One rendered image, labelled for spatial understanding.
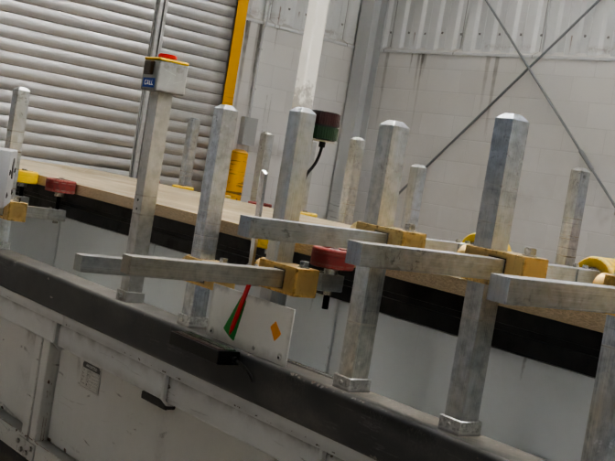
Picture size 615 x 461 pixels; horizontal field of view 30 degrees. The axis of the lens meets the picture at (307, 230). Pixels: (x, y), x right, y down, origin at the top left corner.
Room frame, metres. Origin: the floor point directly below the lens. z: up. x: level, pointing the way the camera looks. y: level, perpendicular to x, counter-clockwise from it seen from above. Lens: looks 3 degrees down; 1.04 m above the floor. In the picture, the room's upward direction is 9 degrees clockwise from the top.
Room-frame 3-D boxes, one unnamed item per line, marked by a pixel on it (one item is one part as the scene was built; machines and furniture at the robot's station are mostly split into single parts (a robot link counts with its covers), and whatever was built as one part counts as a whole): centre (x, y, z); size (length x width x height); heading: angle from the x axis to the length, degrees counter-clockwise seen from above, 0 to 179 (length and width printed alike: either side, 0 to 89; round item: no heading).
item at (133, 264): (1.94, 0.10, 0.84); 0.43 x 0.03 x 0.04; 127
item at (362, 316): (1.84, -0.11, 0.90); 0.03 x 0.03 x 0.48; 37
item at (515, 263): (1.62, -0.28, 0.95); 0.13 x 0.06 x 0.05; 37
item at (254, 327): (2.05, 0.08, 0.75); 0.26 x 0.01 x 0.10; 37
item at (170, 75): (2.44, 0.35, 1.18); 0.07 x 0.07 x 0.08; 37
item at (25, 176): (3.28, 0.83, 0.85); 0.08 x 0.08 x 0.11
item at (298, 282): (2.02, 0.03, 0.85); 0.13 x 0.06 x 0.05; 37
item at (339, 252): (2.06, -0.05, 0.85); 0.08 x 0.08 x 0.11
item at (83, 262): (2.17, 0.22, 0.81); 0.43 x 0.03 x 0.04; 127
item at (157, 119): (2.45, 0.35, 0.93); 0.05 x 0.05 x 0.45; 37
